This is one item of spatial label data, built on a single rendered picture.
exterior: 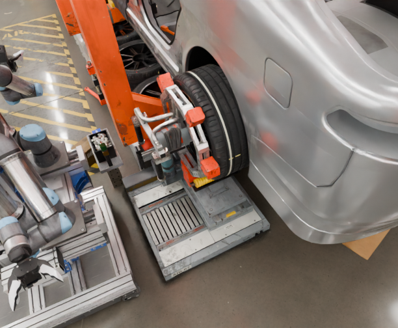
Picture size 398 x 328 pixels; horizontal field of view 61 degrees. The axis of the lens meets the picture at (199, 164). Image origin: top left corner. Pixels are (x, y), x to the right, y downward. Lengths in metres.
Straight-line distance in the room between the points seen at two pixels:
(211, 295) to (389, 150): 1.55
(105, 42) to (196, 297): 1.66
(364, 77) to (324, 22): 0.24
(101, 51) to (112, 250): 1.26
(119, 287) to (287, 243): 1.18
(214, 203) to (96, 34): 1.32
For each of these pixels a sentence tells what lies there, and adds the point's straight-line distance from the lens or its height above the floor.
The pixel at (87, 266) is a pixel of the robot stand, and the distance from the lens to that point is 2.39.
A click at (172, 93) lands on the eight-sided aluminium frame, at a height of 1.12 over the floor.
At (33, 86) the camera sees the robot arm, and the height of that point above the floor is 1.16.
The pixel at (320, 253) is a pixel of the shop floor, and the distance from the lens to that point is 2.55.
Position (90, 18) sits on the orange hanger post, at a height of 1.45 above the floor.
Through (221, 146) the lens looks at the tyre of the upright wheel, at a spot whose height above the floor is 0.97.
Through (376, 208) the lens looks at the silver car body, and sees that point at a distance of 1.37.
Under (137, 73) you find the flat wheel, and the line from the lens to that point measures 3.24.
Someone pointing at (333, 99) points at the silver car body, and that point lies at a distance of 1.09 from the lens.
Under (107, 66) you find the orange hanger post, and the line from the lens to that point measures 2.12.
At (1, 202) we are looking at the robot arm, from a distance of 1.59.
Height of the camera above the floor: 2.22
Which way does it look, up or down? 48 degrees down
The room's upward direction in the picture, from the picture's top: 7 degrees counter-clockwise
